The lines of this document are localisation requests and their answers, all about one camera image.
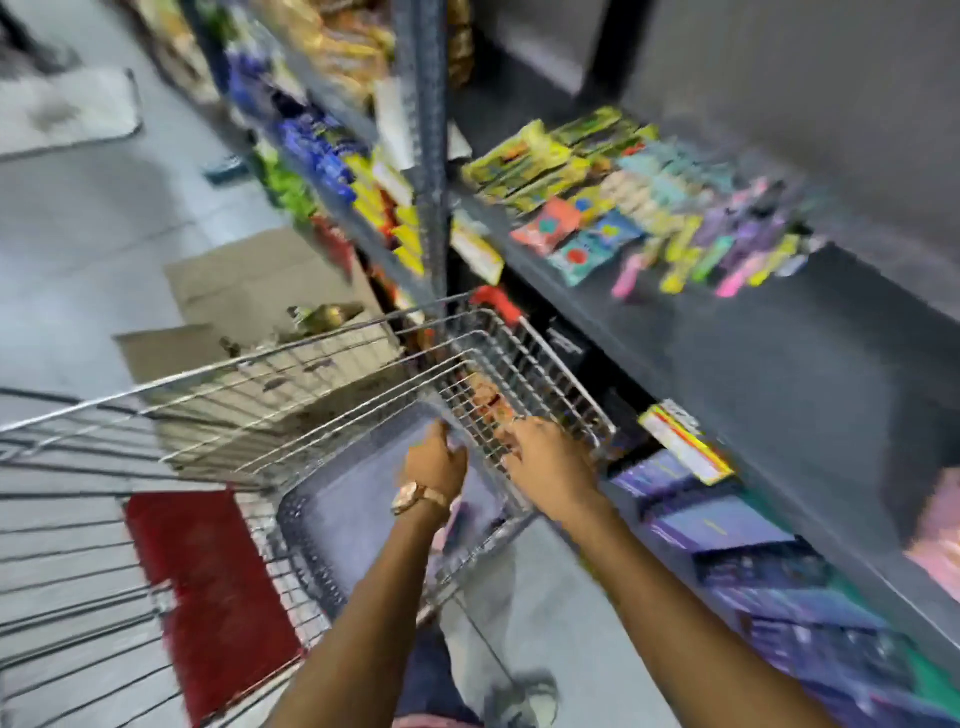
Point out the person's left hand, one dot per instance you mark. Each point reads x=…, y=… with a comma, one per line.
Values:
x=435, y=465

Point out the person's right hand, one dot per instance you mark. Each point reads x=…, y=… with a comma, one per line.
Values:
x=555, y=472

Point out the person's right fingers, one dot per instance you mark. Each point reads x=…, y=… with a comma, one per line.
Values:
x=519, y=439

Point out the person's left fingers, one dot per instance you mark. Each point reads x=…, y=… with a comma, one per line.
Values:
x=444, y=435

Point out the person's right forearm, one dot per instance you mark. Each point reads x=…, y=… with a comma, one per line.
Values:
x=690, y=637

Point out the person's left forearm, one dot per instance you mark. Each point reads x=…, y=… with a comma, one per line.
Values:
x=360, y=630

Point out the orange snack packet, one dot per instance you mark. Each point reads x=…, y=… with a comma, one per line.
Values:
x=487, y=401

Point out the gold wristwatch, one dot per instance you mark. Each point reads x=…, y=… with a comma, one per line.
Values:
x=416, y=496

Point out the grey plastic cart seat panel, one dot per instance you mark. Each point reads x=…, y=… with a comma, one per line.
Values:
x=360, y=510

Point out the red cart corner bumper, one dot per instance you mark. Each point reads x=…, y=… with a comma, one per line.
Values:
x=495, y=304

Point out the green item in cardboard box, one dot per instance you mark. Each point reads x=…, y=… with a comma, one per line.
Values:
x=326, y=316

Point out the yellow shelf label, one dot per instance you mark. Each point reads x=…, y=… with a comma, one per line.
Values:
x=476, y=251

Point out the person's blue jeans leg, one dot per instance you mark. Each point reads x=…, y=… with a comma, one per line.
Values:
x=465, y=637

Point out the blue toy packet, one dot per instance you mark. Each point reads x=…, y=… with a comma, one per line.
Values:
x=592, y=247

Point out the orange toy packet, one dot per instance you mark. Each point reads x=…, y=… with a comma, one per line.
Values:
x=547, y=225

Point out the row of yellow red packets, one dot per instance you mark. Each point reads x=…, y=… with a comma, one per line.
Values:
x=390, y=217

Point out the open cardboard box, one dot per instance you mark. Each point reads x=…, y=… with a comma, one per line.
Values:
x=255, y=300

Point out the dark grey metal shelf unit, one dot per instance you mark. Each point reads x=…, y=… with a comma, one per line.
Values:
x=750, y=360

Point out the person's grey shoe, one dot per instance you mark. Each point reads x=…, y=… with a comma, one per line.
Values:
x=529, y=701

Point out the pile of yellow green packets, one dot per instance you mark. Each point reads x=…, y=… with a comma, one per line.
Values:
x=540, y=161

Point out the red plastic cart flap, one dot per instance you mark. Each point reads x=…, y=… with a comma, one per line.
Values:
x=210, y=592

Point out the row of pastel packets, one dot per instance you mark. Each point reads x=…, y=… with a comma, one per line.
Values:
x=712, y=225

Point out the stack of purple boxes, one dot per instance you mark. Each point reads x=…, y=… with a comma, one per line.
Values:
x=772, y=577

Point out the row of green snack packets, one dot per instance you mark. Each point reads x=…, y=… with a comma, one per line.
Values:
x=289, y=187

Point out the white paper sign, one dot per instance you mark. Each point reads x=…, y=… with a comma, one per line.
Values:
x=394, y=124

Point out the row of blue snack packets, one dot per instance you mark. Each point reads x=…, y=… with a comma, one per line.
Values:
x=307, y=127

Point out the small teal floor item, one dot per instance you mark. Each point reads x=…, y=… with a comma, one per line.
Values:
x=225, y=170

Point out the row of golden snack packets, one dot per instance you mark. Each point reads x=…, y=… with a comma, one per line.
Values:
x=352, y=45

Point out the pink packet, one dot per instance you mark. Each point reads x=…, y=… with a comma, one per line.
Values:
x=937, y=532

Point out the grey floor mat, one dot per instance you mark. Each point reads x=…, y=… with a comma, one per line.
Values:
x=67, y=109

